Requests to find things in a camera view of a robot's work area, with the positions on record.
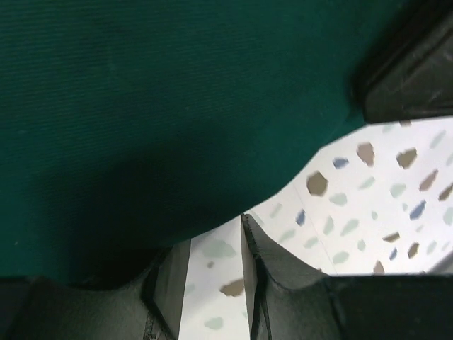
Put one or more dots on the green surgical cloth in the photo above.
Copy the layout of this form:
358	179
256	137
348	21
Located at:
132	125

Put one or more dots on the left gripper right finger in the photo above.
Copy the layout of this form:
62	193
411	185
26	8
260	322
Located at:
288	299

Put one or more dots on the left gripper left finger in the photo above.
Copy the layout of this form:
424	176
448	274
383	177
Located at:
148	307

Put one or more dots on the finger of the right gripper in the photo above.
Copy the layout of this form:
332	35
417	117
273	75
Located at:
408	73

